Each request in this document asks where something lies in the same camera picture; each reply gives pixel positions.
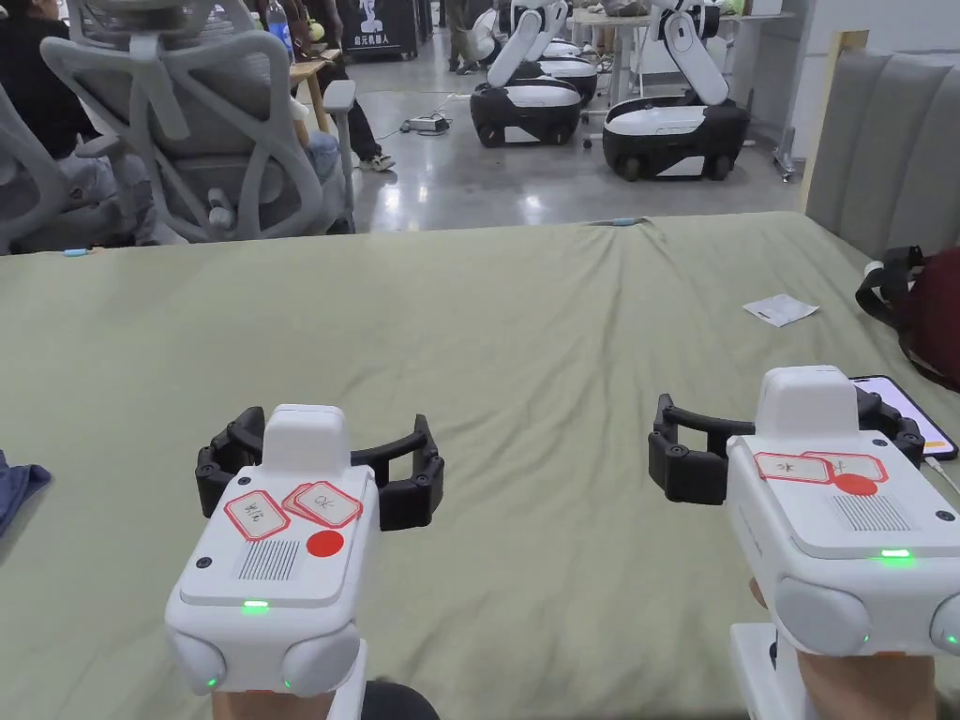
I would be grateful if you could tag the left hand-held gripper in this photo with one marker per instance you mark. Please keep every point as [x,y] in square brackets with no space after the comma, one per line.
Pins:
[277,525]

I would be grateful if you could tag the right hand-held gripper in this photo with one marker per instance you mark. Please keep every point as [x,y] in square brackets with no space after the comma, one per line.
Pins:
[840,540]

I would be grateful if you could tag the person's left hand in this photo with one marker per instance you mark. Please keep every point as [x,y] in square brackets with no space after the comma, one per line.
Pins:
[270,706]

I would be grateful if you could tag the person's right hand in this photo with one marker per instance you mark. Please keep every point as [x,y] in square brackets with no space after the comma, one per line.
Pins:
[862,690]

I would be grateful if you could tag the smartphone with lit screen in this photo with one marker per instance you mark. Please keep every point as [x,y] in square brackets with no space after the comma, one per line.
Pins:
[926,420]

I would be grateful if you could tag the white paper card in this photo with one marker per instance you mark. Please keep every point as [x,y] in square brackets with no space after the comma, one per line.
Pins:
[780,310]

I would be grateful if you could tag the bed with pale green sheet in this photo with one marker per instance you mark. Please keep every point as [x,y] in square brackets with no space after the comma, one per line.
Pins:
[480,337]

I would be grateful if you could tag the person's legs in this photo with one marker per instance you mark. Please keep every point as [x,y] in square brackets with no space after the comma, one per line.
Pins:
[401,701]

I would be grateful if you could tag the dark blue garment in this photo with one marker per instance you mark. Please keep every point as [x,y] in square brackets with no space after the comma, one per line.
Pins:
[19,487]

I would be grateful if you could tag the grey padded headboard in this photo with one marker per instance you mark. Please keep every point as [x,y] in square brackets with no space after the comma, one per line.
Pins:
[885,135]

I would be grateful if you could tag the white robot on black base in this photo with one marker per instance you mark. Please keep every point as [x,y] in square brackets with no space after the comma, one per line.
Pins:
[675,127]
[577,71]
[525,97]

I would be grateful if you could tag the white power strip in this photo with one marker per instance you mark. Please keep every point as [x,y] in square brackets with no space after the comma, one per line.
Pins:
[427,124]

